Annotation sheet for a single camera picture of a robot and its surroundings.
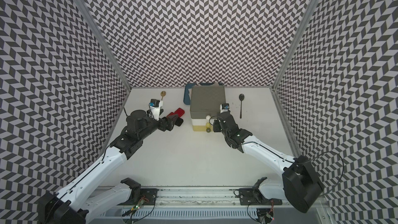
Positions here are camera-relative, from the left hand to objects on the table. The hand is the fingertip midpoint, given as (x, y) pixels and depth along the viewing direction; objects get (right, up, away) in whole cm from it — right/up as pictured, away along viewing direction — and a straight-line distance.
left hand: (169, 114), depth 76 cm
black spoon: (+44, +9, +35) cm, 57 cm away
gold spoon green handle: (-14, +12, +37) cm, 42 cm away
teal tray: (+4, +8, +36) cm, 37 cm away
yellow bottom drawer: (+19, -9, +15) cm, 26 cm away
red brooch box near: (-5, -2, +24) cm, 25 cm away
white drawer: (+15, -6, +15) cm, 22 cm away
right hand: (+25, -5, +8) cm, 27 cm away
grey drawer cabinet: (+18, +7, +20) cm, 28 cm away
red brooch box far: (0, -1, +28) cm, 28 cm away
